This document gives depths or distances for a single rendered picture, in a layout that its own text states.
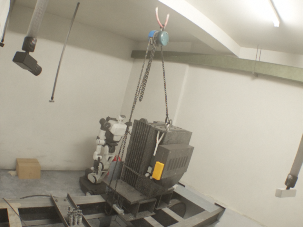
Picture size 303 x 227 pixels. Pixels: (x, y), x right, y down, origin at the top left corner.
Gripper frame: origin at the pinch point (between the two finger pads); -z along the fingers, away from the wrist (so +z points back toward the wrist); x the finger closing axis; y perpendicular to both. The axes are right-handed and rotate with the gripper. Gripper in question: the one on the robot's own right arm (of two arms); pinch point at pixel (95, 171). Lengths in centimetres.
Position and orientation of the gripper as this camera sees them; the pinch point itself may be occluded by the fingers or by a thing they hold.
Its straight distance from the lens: 325.3
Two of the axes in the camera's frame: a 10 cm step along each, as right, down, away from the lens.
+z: 2.1, -9.8, -0.6
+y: 7.2, 1.1, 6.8
